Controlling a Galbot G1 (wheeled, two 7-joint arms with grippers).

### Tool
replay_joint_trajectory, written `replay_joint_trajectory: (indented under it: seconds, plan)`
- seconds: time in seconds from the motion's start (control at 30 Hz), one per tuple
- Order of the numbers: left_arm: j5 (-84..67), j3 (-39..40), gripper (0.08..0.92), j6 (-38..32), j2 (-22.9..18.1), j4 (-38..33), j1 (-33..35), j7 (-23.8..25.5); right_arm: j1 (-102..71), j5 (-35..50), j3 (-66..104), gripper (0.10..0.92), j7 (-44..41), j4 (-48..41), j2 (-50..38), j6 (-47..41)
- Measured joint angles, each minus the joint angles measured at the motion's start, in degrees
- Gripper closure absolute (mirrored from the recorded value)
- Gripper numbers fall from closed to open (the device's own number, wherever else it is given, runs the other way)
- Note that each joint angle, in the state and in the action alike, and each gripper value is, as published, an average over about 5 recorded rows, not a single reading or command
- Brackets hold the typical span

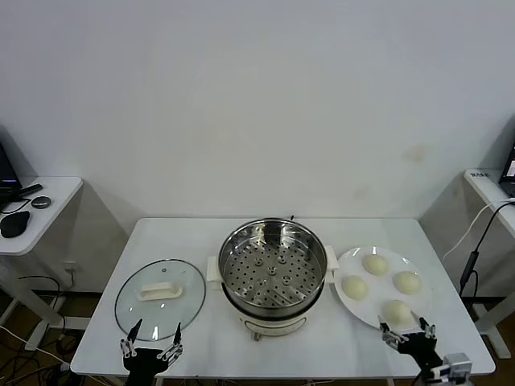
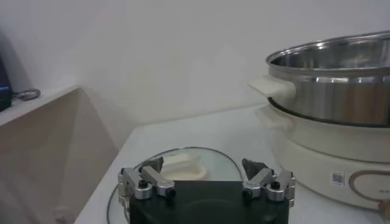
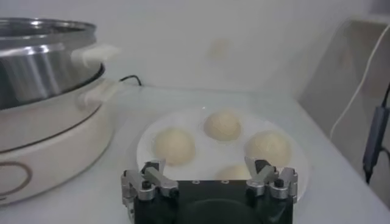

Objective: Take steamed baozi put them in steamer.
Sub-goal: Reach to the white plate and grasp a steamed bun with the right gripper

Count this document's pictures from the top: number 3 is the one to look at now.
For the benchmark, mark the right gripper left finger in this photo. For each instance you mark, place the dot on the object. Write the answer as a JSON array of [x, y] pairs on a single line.
[[158, 181]]

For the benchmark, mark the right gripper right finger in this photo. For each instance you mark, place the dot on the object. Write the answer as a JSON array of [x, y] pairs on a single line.
[[262, 179]]

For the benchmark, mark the white steamed baozi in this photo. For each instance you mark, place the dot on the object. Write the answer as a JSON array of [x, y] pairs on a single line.
[[222, 125], [233, 173], [268, 148], [174, 146]]

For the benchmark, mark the stainless steel steamer pot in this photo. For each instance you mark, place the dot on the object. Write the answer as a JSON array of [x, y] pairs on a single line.
[[36, 67]]

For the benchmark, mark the white round plate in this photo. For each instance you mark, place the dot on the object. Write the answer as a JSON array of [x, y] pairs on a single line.
[[210, 155]]

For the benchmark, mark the white electric cooker base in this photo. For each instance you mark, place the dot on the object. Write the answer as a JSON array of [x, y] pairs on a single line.
[[61, 137]]

